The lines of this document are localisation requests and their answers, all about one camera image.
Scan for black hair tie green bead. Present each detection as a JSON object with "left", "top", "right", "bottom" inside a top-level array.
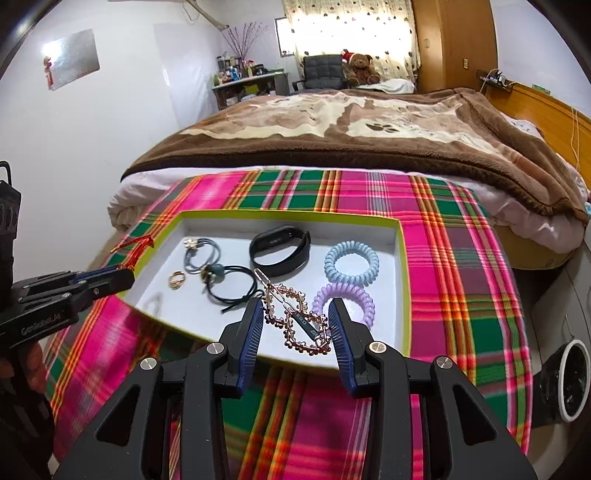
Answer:
[{"left": 200, "top": 263, "right": 259, "bottom": 314}]

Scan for purple spiral hair tie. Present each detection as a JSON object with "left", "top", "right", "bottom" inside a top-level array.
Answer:
[{"left": 311, "top": 282, "right": 376, "bottom": 328}]

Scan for beaded hair clip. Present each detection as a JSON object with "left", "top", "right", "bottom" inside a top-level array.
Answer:
[{"left": 253, "top": 268, "right": 331, "bottom": 356}]

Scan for grey hair tie pearl flower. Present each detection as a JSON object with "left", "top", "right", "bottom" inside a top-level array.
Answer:
[{"left": 183, "top": 237, "right": 221, "bottom": 275}]

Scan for blue spiral hair tie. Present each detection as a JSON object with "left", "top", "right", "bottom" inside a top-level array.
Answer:
[{"left": 324, "top": 239, "right": 381, "bottom": 285}]

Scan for black fitness band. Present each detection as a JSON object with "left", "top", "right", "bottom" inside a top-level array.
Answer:
[{"left": 248, "top": 224, "right": 313, "bottom": 279}]

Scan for left hand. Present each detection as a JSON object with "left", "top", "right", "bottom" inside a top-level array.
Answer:
[{"left": 0, "top": 342, "right": 47, "bottom": 394}]

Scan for pink plaid cloth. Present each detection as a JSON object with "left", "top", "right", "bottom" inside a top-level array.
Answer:
[{"left": 44, "top": 168, "right": 535, "bottom": 480}]

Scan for green shallow cardboard box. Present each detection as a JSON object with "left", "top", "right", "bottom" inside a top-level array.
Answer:
[{"left": 119, "top": 210, "right": 412, "bottom": 355}]

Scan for black round bin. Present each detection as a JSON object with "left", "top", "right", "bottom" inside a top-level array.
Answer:
[{"left": 532, "top": 339, "right": 590, "bottom": 428}]

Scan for brown fleece blanket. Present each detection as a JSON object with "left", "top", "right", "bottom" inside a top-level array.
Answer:
[{"left": 124, "top": 88, "right": 589, "bottom": 224}]

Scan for cluttered wooden desk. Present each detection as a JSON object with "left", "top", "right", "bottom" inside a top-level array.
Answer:
[{"left": 211, "top": 70, "right": 290, "bottom": 110}]

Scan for orange wooden headboard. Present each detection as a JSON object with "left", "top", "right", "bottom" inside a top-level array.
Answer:
[{"left": 484, "top": 83, "right": 591, "bottom": 186}]

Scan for brown teddy bear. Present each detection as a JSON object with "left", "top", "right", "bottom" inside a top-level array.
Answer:
[{"left": 342, "top": 49, "right": 381, "bottom": 88}]

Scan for black chair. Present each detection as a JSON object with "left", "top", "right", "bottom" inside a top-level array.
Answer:
[{"left": 291, "top": 54, "right": 346, "bottom": 93}]

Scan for wooden wardrobe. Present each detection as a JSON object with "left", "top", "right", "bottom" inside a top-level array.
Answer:
[{"left": 413, "top": 0, "right": 498, "bottom": 93}]

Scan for floral curtain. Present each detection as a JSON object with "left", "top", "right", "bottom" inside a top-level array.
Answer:
[{"left": 283, "top": 0, "right": 421, "bottom": 82}]

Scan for purple dried branches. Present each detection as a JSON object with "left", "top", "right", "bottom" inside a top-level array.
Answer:
[{"left": 221, "top": 21, "right": 267, "bottom": 60}]

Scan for silver wall poster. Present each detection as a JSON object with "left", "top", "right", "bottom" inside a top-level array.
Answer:
[{"left": 41, "top": 29, "right": 100, "bottom": 91}]

